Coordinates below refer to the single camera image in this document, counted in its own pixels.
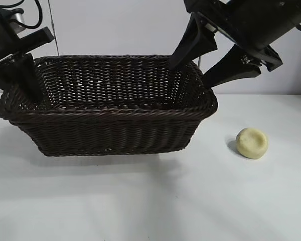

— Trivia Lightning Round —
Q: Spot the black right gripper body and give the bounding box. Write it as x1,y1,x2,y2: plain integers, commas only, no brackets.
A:
184,0,298,72

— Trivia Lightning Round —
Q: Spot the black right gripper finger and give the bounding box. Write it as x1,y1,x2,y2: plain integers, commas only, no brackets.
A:
170,12,218,70
203,45,263,88

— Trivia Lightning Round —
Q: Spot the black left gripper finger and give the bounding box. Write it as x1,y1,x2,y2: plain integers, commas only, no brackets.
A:
15,53,45,101
0,60,18,90

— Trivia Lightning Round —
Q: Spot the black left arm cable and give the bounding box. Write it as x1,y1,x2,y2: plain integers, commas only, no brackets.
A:
14,0,44,29

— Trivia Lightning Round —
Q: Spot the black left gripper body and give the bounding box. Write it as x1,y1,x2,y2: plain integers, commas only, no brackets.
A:
0,11,53,73

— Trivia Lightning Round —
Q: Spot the dark brown woven basket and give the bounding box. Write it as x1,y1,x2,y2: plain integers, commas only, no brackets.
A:
0,54,219,158

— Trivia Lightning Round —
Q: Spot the pale yellow egg yolk pastry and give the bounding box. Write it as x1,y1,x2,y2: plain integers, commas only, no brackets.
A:
235,127,269,159

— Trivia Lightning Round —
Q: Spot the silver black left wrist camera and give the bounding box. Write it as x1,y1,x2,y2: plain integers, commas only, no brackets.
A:
0,7,26,35

